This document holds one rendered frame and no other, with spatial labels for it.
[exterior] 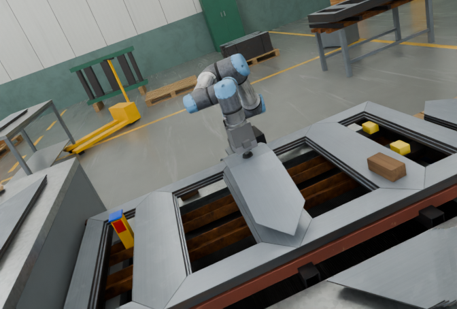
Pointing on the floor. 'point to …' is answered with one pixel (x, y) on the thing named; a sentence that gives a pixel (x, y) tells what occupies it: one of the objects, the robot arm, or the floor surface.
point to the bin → (328, 39)
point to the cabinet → (220, 12)
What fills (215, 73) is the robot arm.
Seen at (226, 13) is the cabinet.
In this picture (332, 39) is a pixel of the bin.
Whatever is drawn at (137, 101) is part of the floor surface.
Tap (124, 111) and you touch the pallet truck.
